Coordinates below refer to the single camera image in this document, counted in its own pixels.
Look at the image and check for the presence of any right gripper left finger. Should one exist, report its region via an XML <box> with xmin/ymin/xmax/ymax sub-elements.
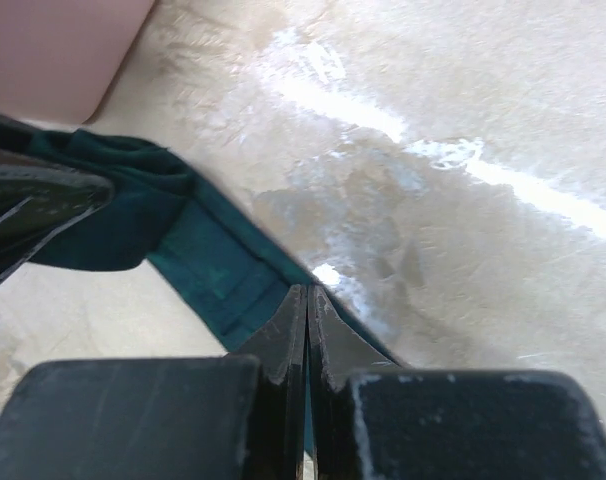
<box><xmin>234</xmin><ymin>285</ymin><xmax>307</xmax><ymax>479</ymax></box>

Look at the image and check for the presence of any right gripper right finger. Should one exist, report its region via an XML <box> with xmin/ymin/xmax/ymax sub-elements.
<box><xmin>307</xmin><ymin>286</ymin><xmax>398</xmax><ymax>479</ymax></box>

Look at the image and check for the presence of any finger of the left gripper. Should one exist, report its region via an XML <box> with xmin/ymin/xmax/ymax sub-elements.
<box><xmin>0</xmin><ymin>149</ymin><xmax>114</xmax><ymax>284</ymax></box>

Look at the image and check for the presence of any dark green tie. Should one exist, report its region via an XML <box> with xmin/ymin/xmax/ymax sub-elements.
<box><xmin>0</xmin><ymin>112</ymin><xmax>404</xmax><ymax>451</ymax></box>

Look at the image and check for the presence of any pink divided tray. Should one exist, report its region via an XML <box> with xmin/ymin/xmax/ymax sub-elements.
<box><xmin>0</xmin><ymin>0</ymin><xmax>153</xmax><ymax>124</ymax></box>

